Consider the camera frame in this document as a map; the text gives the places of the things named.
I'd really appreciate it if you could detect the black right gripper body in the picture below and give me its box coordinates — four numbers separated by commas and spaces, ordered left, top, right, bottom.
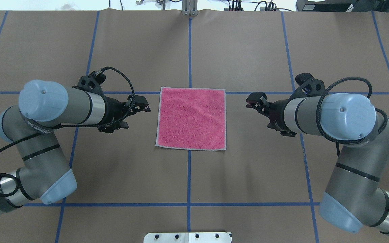
264, 101, 287, 128

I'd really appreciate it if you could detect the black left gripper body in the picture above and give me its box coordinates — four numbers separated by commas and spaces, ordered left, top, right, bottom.
105, 97, 136, 126

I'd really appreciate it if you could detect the pink and grey towel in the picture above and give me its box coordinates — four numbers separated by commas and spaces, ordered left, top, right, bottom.
155, 87, 227, 151

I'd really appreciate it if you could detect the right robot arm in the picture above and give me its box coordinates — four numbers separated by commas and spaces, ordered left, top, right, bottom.
246, 92, 389, 236

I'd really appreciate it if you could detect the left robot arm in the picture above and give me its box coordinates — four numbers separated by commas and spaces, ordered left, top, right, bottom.
0, 77, 150, 215

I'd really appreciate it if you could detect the black box device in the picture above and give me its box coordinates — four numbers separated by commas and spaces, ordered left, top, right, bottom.
296, 0, 353, 12

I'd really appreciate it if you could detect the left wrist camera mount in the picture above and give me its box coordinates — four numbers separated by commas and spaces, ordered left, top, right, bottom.
73, 71, 106, 95

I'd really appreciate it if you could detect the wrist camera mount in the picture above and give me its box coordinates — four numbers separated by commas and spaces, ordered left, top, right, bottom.
73, 71, 106, 95
295, 73, 326, 98

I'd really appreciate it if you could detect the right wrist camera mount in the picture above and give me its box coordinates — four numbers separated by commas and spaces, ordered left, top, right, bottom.
295, 73, 326, 98

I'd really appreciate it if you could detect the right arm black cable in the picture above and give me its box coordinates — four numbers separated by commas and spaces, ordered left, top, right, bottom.
316, 77, 388, 157

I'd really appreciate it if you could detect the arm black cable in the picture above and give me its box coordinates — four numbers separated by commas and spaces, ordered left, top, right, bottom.
316, 77, 388, 157
0, 66, 136, 197

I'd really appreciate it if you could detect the aluminium frame post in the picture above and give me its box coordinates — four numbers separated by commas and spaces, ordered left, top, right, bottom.
182, 0, 199, 17

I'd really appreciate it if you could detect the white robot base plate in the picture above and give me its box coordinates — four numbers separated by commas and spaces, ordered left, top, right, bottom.
143, 232, 233, 243

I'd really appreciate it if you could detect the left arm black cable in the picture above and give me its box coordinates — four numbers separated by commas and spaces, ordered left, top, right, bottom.
0, 66, 136, 197

